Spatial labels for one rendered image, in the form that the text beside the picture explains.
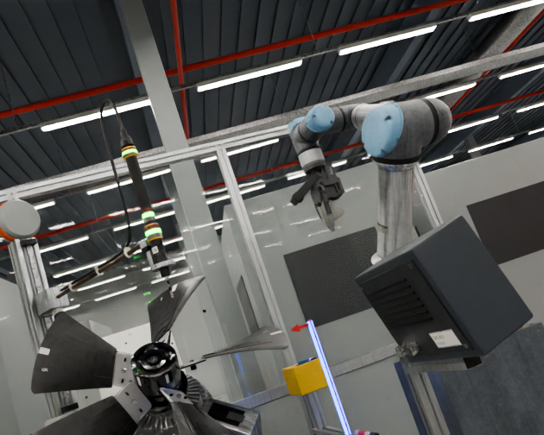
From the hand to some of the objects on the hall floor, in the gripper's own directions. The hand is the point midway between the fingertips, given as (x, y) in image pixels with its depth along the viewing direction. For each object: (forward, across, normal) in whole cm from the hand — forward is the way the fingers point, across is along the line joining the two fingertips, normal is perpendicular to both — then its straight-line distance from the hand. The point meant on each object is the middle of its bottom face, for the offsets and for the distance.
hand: (330, 228), depth 175 cm
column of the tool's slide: (+143, +60, +92) cm, 180 cm away
